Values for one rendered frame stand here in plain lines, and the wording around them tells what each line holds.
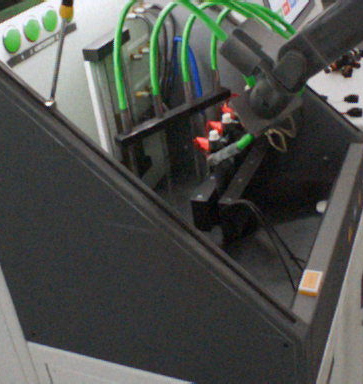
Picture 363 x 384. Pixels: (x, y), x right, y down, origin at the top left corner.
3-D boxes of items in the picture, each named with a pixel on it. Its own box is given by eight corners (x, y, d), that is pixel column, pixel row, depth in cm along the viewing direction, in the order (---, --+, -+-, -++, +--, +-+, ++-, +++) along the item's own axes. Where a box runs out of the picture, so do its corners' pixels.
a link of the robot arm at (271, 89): (291, 100, 82) (316, 73, 84) (253, 67, 83) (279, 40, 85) (277, 117, 89) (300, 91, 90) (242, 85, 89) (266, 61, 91)
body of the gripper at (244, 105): (226, 104, 95) (236, 87, 88) (276, 74, 98) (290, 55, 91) (249, 138, 94) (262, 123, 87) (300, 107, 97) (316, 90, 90)
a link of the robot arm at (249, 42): (309, 67, 76) (337, 37, 81) (241, 8, 77) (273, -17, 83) (265, 118, 86) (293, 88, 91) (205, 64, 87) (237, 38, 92)
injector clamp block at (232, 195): (241, 263, 129) (235, 203, 122) (198, 256, 133) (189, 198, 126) (281, 182, 156) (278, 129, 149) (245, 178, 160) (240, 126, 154)
